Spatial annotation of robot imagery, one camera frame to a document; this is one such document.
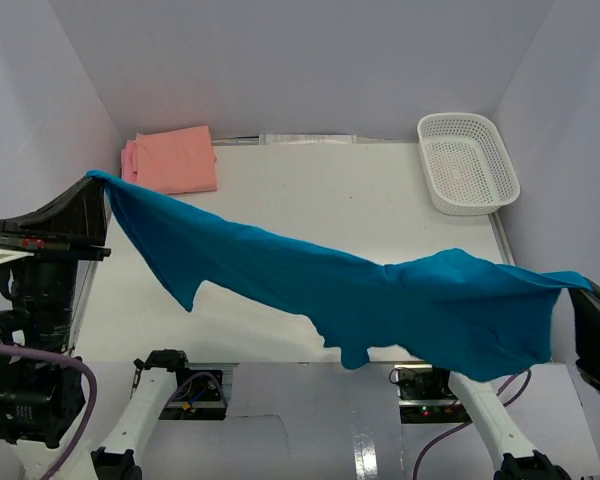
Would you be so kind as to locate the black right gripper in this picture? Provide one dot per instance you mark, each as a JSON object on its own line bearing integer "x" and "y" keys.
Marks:
{"x": 597, "y": 334}

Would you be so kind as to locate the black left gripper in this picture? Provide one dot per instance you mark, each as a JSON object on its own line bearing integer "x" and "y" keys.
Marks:
{"x": 80, "y": 212}

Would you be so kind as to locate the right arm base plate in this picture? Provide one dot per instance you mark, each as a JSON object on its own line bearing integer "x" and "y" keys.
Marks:
{"x": 424, "y": 396}

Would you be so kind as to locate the folded pink t shirt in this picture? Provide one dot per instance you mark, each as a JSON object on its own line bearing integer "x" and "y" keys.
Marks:
{"x": 128, "y": 168}

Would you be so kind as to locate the white perforated plastic basket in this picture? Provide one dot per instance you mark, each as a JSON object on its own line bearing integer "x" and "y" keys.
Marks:
{"x": 467, "y": 168}

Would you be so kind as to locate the white paper sheet at back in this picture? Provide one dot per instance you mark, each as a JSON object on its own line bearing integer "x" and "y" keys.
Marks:
{"x": 306, "y": 139}

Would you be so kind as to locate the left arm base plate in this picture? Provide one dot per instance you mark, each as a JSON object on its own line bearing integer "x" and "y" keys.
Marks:
{"x": 202, "y": 395}

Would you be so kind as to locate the blue t shirt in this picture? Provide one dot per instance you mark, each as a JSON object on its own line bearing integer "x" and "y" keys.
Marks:
{"x": 451, "y": 309}

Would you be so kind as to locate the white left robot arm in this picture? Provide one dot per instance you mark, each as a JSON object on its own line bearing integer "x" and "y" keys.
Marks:
{"x": 47, "y": 395}

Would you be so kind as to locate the folded salmon t shirt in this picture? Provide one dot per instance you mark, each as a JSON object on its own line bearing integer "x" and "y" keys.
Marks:
{"x": 176, "y": 162}

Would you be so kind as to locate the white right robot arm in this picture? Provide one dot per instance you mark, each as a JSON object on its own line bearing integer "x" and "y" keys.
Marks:
{"x": 512, "y": 454}

